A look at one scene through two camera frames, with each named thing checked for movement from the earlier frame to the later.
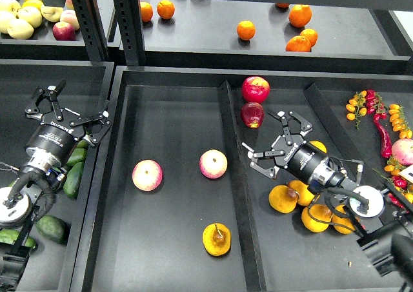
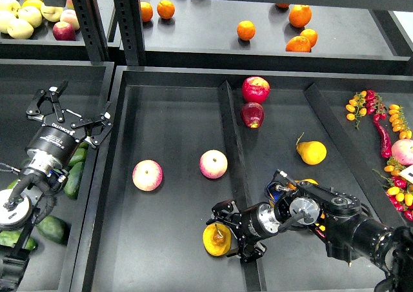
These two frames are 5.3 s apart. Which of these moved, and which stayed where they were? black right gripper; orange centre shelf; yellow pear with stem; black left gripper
Moved: black right gripper
Stayed: black left gripper; orange centre shelf; yellow pear with stem
